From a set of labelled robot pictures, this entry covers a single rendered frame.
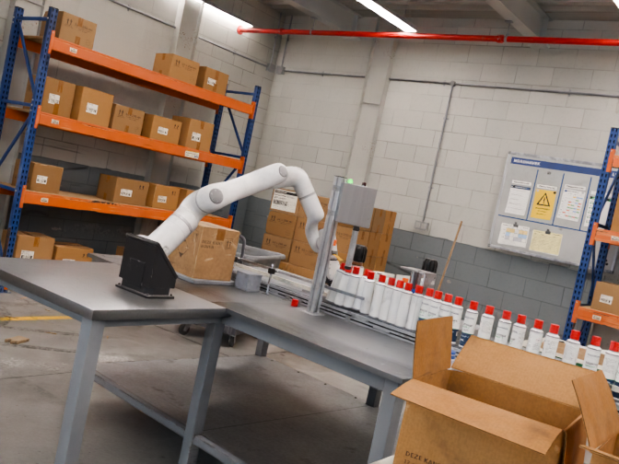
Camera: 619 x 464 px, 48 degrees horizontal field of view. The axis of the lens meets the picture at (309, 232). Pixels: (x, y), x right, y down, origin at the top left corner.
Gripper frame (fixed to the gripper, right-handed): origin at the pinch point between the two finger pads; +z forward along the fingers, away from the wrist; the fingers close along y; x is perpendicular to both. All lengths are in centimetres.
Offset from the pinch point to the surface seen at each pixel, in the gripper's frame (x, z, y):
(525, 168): 60, -124, 417
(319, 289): -5.9, -0.4, -18.2
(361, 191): -32, -44, -11
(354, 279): -17.8, -3.6, -5.5
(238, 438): 26, 64, -49
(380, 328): -32.6, 20.8, -9.2
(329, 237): -14.8, -23.9, -17.3
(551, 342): -110, 33, -7
